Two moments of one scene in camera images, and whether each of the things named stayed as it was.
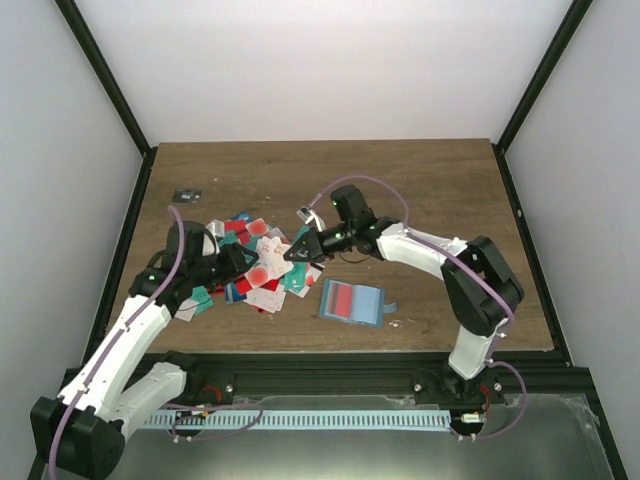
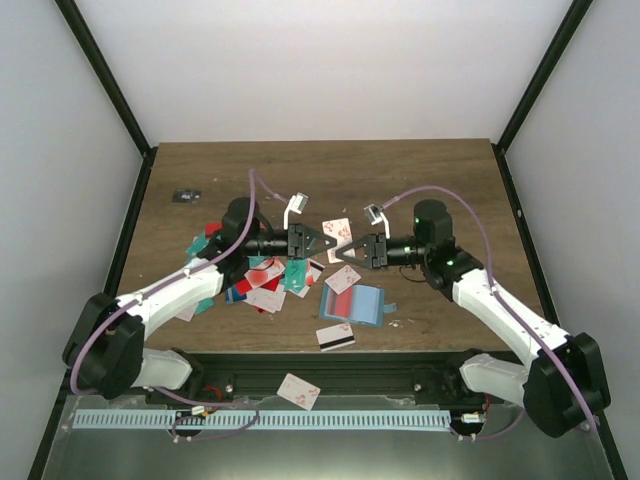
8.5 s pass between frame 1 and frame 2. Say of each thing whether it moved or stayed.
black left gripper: moved
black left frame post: stayed
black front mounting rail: stayed
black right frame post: stayed
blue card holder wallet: stayed
